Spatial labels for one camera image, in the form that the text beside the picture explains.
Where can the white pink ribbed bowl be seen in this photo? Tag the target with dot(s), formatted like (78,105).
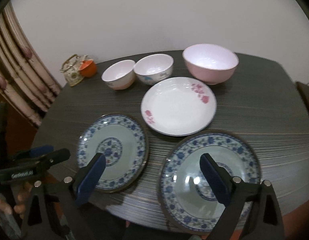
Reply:
(119,76)

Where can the large pink bowl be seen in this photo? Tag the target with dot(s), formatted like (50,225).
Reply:
(210,63)

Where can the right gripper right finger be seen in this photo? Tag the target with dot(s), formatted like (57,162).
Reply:
(218,179)

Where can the orange teacup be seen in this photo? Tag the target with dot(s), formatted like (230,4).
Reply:
(88,68)

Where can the green fuzzy left sleeve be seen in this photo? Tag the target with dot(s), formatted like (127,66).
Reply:
(7,221)

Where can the small blue floral plate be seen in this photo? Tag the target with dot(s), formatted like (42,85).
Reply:
(123,141)

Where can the white plate pink flowers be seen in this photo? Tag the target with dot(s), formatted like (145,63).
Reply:
(178,106)

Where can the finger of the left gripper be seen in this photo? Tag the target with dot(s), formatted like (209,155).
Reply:
(41,150)
(58,156)

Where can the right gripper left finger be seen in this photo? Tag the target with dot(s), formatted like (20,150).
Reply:
(88,177)

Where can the large blue floral plate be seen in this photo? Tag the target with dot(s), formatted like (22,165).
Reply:
(185,196)

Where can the floral ceramic teapot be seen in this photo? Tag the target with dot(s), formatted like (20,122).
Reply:
(70,69)

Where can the person left hand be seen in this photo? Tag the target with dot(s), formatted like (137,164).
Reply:
(22,196)

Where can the striped floral curtain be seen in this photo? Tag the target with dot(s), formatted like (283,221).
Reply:
(25,82)

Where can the white bowl blue print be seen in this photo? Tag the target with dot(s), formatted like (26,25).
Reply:
(154,68)

